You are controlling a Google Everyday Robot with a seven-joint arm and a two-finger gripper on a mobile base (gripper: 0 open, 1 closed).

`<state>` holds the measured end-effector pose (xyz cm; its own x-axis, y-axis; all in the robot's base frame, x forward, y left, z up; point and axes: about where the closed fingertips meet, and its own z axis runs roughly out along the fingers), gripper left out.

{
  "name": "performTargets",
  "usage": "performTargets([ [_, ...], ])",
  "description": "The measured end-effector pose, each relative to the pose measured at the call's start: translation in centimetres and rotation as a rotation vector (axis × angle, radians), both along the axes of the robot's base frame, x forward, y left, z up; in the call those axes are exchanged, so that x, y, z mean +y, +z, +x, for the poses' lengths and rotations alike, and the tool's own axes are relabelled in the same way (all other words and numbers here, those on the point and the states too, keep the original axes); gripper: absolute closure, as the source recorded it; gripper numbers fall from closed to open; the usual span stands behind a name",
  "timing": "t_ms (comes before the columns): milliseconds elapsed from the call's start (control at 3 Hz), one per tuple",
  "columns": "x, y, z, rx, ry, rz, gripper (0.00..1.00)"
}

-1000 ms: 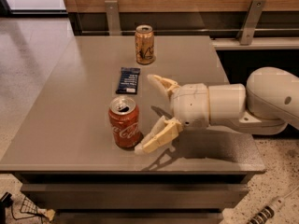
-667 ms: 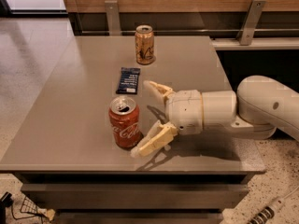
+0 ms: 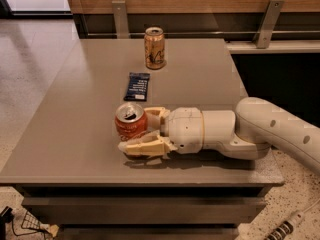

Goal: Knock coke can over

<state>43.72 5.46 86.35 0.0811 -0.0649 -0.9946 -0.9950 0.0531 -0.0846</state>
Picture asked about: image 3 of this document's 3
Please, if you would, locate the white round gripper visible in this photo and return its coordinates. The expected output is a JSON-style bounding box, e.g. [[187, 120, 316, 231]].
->
[[118, 107, 203, 157]]

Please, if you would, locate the red coke can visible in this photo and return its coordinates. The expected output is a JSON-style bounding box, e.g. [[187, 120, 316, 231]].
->
[[115, 102, 148, 141]]

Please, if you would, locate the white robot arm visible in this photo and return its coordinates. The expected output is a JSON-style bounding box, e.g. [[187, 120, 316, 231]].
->
[[115, 97, 320, 174]]

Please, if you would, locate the gold soda can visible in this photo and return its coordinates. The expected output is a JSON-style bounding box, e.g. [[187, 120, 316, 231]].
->
[[144, 27, 166, 70]]

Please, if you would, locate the blue snack bar wrapper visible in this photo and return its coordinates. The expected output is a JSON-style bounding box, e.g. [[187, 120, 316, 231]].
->
[[124, 72, 150, 101]]

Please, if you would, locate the grey drawer cabinet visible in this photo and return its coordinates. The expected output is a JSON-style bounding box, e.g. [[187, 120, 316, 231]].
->
[[1, 39, 283, 239]]

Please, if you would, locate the white power strip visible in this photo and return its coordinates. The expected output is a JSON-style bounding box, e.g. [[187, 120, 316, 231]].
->
[[264, 198, 320, 240]]

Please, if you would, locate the left metal bracket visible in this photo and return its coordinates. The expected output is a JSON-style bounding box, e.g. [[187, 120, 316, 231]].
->
[[112, 0, 130, 39]]

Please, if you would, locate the metal bracket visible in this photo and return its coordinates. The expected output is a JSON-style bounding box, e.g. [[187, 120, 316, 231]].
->
[[253, 0, 285, 49], [112, 0, 130, 39]]

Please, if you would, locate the black cable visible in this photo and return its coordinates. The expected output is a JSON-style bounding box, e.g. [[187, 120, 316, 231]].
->
[[0, 205, 54, 240]]

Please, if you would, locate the black wire basket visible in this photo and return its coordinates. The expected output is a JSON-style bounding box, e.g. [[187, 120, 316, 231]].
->
[[21, 211, 40, 231]]

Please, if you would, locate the right metal bracket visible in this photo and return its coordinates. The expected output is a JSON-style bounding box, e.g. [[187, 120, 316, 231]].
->
[[253, 0, 285, 49]]

